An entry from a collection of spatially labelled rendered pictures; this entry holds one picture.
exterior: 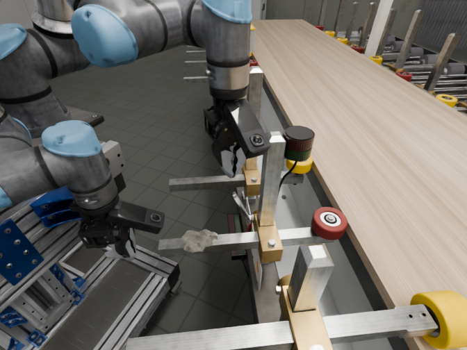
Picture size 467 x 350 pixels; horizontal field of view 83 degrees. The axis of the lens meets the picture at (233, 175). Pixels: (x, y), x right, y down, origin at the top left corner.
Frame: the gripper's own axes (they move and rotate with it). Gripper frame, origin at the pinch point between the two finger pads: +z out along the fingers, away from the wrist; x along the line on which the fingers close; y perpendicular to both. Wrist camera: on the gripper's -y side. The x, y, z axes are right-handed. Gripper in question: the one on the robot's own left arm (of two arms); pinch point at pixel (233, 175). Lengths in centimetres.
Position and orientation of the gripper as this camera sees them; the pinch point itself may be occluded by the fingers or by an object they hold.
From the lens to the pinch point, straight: 59.8
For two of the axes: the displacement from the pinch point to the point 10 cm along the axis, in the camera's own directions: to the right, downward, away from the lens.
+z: 0.0, 7.7, 6.4
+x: -9.0, 2.8, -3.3
